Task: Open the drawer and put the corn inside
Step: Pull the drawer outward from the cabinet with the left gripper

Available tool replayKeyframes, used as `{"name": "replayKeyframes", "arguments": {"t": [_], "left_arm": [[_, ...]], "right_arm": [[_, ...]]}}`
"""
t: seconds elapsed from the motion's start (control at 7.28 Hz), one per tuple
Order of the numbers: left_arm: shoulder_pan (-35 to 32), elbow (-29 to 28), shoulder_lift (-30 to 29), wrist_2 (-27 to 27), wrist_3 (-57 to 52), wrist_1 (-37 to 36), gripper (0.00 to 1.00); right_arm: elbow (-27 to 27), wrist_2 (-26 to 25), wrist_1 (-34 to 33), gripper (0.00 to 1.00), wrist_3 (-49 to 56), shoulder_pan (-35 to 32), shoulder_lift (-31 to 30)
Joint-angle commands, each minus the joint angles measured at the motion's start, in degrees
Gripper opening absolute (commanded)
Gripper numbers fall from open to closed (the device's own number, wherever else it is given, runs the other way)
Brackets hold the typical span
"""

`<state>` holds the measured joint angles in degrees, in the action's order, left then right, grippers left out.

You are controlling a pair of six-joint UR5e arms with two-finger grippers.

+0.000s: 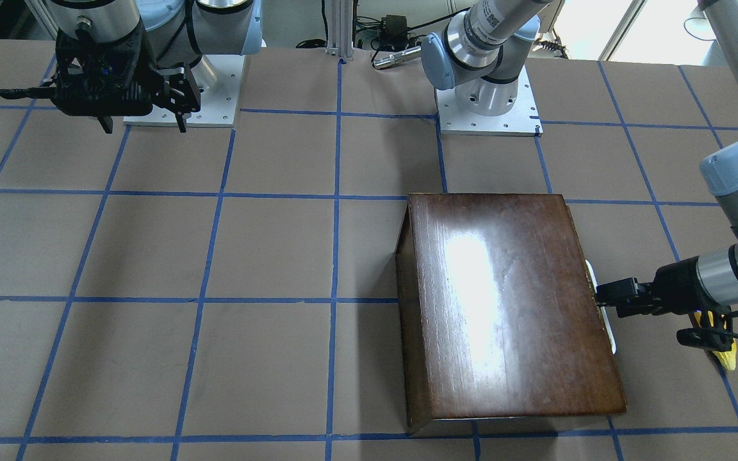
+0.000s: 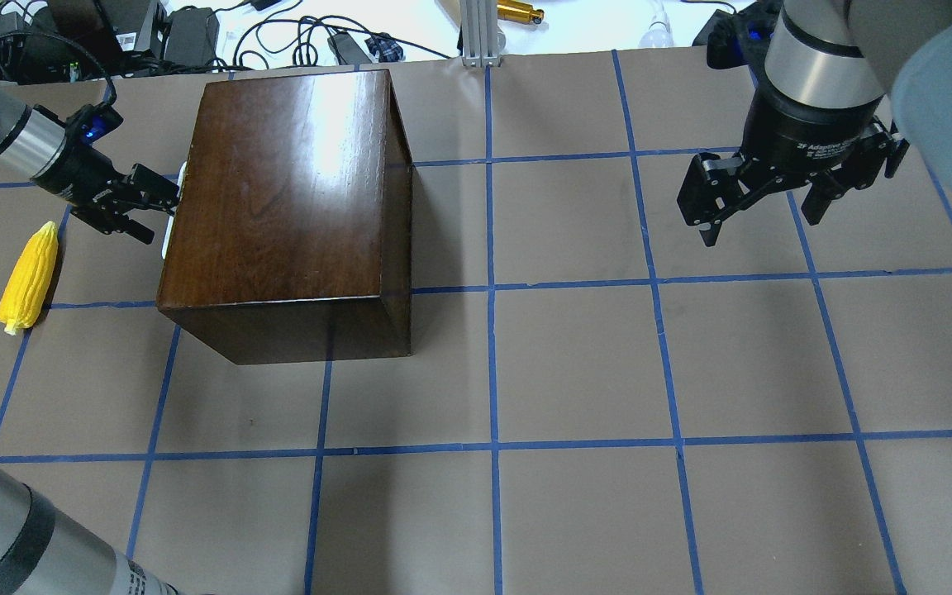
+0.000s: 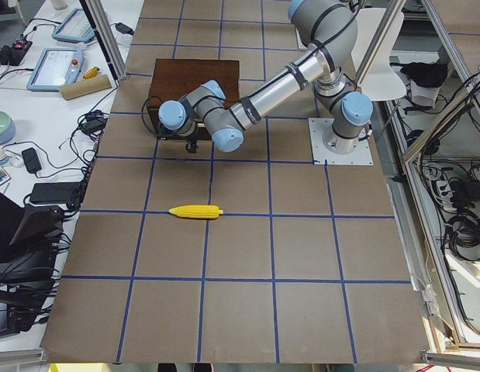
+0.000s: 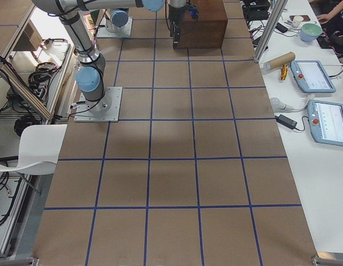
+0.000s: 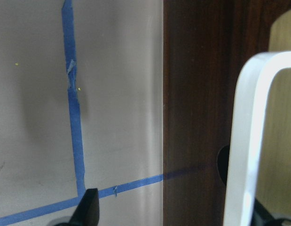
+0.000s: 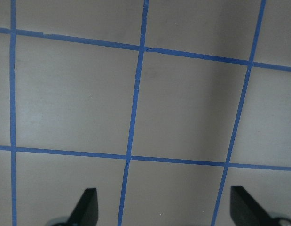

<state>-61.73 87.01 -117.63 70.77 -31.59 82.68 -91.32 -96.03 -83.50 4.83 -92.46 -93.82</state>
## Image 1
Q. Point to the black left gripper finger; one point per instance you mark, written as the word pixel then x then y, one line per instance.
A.
pixel 628 290
pixel 626 310

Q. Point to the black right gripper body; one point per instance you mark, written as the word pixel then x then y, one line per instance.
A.
pixel 177 91

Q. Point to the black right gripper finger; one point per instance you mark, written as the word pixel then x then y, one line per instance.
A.
pixel 178 91
pixel 181 120

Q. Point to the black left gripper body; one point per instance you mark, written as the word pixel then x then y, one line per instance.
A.
pixel 674 283

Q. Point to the white drawer front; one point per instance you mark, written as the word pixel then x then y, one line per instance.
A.
pixel 603 312

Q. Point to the dark wooden drawer box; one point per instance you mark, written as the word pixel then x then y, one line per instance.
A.
pixel 498 319

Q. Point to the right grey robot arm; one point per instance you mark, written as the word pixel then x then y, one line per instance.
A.
pixel 153 63

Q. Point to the yellow toy corn cob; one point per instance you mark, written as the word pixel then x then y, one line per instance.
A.
pixel 727 359

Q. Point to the silver cylindrical tool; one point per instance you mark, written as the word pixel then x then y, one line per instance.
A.
pixel 397 58

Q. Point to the black power adapter box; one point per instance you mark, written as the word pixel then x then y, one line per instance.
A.
pixel 393 27

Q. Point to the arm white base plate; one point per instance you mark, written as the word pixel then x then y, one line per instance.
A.
pixel 481 107
pixel 219 78

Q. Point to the aluminium frame post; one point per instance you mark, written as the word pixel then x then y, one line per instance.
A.
pixel 339 20

